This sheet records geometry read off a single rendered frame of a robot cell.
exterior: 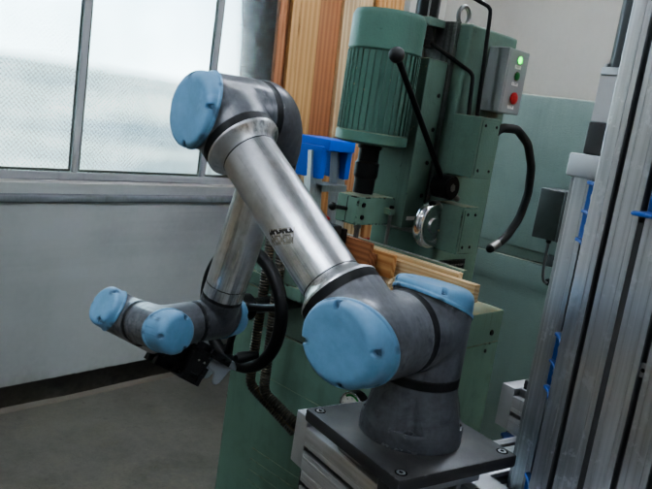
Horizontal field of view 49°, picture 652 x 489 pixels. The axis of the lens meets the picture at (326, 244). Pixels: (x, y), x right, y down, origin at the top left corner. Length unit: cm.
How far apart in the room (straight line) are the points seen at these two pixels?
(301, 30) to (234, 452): 196
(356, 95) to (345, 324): 92
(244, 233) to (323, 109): 228
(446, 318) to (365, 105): 82
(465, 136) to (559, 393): 91
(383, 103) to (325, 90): 179
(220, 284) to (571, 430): 62
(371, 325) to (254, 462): 111
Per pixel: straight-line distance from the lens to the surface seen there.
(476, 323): 194
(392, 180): 184
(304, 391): 174
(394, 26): 171
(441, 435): 104
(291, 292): 160
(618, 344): 100
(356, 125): 170
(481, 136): 181
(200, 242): 324
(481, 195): 201
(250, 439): 193
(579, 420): 105
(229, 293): 129
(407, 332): 91
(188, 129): 107
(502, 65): 191
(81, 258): 292
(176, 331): 123
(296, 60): 329
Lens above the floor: 126
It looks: 10 degrees down
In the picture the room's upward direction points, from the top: 9 degrees clockwise
